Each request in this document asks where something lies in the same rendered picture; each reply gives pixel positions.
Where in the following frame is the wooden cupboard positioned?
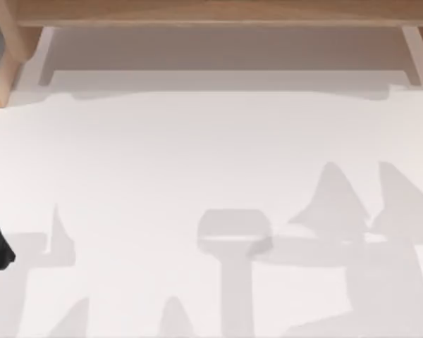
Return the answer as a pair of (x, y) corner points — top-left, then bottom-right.
(0, 0), (423, 108)

